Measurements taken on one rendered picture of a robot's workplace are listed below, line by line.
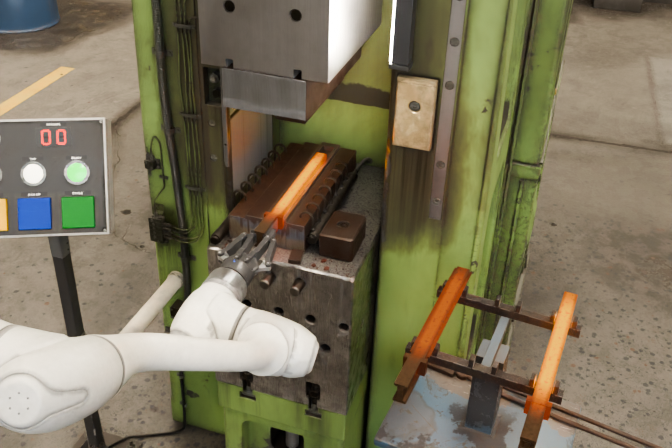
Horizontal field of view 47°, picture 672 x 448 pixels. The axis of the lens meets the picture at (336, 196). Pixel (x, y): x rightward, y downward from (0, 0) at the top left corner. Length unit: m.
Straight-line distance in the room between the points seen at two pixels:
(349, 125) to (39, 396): 1.43
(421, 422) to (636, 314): 1.77
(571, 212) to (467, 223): 2.13
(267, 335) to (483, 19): 0.79
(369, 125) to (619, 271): 1.76
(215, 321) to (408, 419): 0.53
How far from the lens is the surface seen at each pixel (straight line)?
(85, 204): 1.95
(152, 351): 1.29
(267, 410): 2.23
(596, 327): 3.31
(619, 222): 4.02
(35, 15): 6.34
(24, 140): 1.99
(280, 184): 2.04
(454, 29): 1.71
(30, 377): 1.04
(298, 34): 1.66
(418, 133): 1.80
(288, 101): 1.72
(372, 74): 2.17
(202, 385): 2.59
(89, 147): 1.95
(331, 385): 2.07
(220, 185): 2.09
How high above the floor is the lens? 2.02
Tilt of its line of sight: 31 degrees down
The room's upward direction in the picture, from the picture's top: 2 degrees clockwise
